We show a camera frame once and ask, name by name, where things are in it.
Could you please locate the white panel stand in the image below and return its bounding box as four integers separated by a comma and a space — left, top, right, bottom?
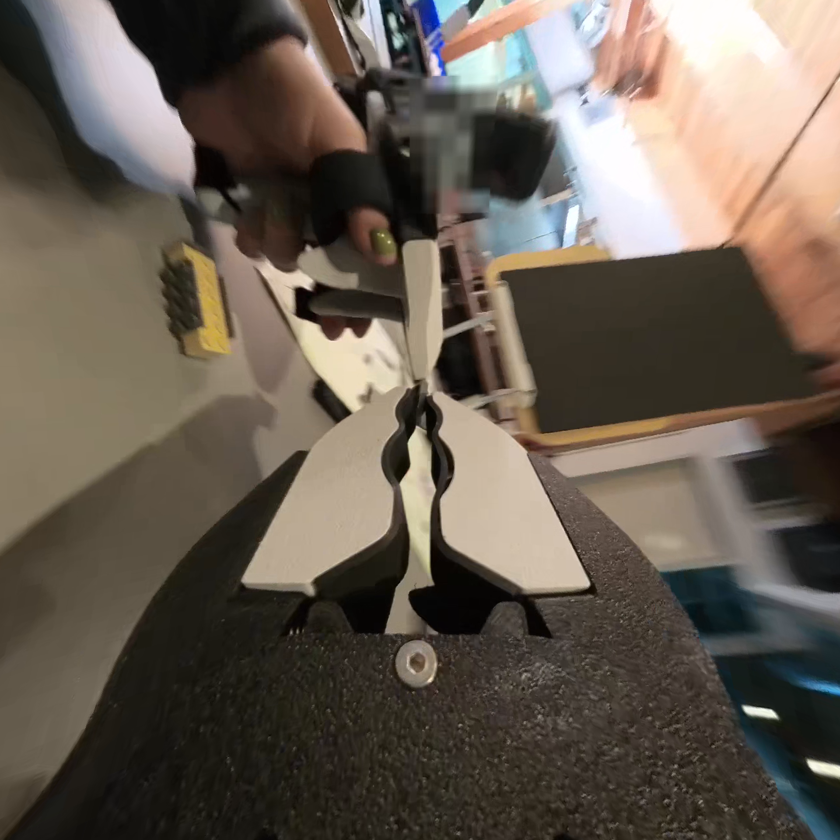
446, 279, 539, 411

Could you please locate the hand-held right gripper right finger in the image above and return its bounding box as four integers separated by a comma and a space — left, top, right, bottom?
420, 392, 593, 598

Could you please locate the person's left hand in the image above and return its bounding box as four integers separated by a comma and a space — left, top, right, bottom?
178, 39, 401, 273

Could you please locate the grey desk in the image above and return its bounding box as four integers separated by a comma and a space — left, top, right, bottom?
0, 62, 421, 657

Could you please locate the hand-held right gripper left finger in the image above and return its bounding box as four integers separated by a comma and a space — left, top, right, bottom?
240, 385, 422, 598

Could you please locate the grey and tan brick assembly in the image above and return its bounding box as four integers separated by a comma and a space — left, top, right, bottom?
159, 240, 235, 360

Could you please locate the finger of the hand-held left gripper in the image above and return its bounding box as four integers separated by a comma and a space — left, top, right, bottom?
399, 236, 442, 386

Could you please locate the black panel with yellow frame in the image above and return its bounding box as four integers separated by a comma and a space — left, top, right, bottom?
489, 246, 831, 437

